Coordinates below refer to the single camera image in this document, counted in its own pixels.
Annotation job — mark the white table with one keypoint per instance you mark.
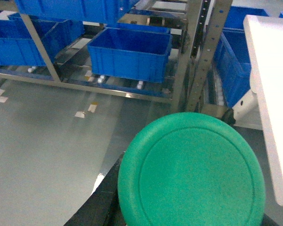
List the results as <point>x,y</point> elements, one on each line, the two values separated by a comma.
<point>264,37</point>

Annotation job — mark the blue bin on low rack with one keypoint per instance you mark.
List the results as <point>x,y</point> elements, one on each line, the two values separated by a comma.
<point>130,54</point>

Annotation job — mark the steel left shelf rack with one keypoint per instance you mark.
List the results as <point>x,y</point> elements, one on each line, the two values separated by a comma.
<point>201,26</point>

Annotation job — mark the blue bin beside table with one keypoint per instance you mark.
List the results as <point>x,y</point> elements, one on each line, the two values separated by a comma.
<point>232,57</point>

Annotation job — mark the blue bin left of rack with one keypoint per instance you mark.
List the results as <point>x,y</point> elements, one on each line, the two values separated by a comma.
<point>18,48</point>

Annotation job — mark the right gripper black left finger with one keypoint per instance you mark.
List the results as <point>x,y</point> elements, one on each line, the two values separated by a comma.
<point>102,207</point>

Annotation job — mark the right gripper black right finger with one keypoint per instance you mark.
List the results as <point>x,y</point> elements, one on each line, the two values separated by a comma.
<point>267,221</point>

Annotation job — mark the green mushroom push button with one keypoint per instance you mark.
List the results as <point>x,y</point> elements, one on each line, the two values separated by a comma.
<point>190,169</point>

